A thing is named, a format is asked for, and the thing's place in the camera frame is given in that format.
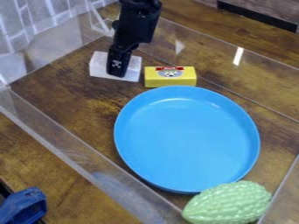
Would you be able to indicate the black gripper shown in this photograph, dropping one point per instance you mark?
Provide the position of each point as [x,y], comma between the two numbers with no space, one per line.
[133,29]

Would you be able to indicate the white speckled foam block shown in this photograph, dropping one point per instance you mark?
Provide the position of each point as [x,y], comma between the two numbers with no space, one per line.
[97,67]

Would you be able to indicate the yellow rectangular box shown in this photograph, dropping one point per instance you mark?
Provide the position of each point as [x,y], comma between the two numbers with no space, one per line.
[160,76]

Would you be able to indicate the blue round tray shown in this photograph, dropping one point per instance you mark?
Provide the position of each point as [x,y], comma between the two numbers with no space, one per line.
[185,138]

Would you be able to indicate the white patterned cloth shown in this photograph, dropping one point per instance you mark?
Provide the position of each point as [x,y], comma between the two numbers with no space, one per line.
[27,17]

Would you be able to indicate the green bumpy gourd toy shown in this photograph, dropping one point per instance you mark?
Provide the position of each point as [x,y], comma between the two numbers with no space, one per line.
[235,203]

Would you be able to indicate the clear acrylic enclosure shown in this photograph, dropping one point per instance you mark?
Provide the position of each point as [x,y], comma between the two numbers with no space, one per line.
[57,113]

